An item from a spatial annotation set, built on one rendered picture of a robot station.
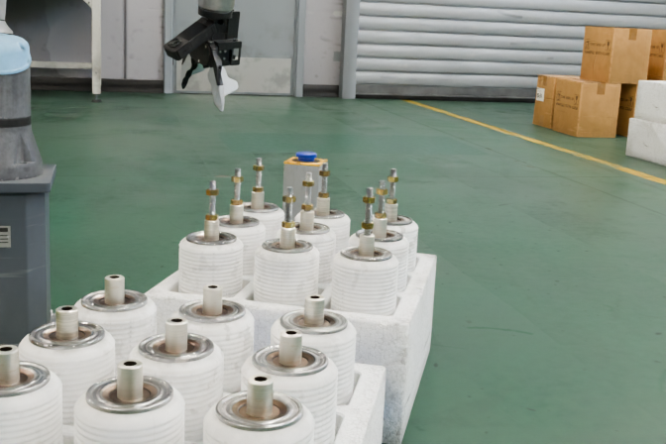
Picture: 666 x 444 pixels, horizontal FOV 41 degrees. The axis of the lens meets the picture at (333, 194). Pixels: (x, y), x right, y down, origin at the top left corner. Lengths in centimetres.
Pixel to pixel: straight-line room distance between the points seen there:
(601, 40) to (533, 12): 194
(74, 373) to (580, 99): 434
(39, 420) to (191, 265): 53
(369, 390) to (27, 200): 74
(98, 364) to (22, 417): 13
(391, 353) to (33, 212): 65
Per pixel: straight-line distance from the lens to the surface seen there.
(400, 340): 125
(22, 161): 158
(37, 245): 158
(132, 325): 104
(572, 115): 514
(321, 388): 87
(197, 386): 90
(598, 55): 524
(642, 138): 440
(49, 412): 86
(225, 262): 132
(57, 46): 645
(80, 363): 94
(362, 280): 126
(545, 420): 144
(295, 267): 128
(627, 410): 152
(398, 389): 127
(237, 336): 100
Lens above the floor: 59
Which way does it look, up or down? 11 degrees down
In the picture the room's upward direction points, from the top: 3 degrees clockwise
